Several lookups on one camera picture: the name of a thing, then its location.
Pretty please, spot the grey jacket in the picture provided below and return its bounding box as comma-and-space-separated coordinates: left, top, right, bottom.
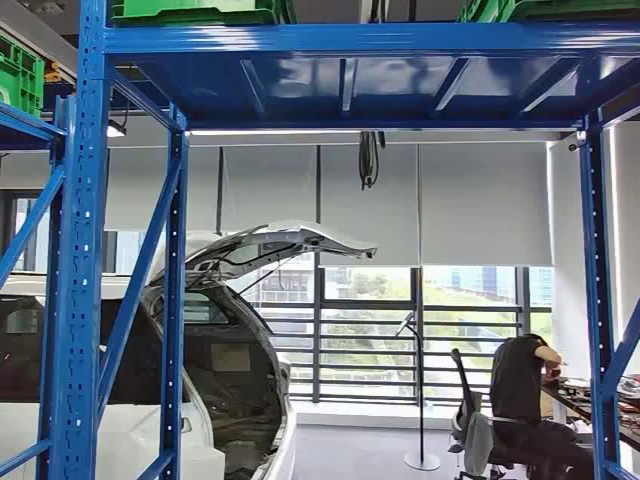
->
463, 411, 494, 480

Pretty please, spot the black window frame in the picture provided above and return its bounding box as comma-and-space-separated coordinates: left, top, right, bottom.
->
312, 264, 531, 405

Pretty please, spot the person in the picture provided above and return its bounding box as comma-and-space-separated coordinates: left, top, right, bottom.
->
488, 334, 596, 480

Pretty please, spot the white car tailgate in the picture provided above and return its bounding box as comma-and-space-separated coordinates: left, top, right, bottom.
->
145, 220, 378, 289

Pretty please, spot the grey roller blind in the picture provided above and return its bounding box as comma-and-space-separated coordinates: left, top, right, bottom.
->
319, 144, 420, 268
105, 146, 220, 234
222, 145, 318, 234
420, 142, 553, 268

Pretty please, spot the black window railing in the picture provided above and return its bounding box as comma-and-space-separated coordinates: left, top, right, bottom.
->
254, 301, 553, 405

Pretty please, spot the white car body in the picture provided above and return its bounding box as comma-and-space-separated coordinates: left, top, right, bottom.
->
0, 228, 298, 480

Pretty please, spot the black office chair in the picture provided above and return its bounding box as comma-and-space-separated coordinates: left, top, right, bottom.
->
447, 347, 531, 480

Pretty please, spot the blue metal shelf rack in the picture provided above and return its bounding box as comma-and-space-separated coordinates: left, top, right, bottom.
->
0, 0, 640, 480

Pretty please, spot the black desk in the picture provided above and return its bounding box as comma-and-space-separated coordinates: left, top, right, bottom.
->
542, 377, 640, 452

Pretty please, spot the black hanging cable bundle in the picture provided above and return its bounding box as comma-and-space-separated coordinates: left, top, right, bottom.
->
358, 131, 386, 191

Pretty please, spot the black floor stand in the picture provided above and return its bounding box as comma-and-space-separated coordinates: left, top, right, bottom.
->
395, 312, 442, 473

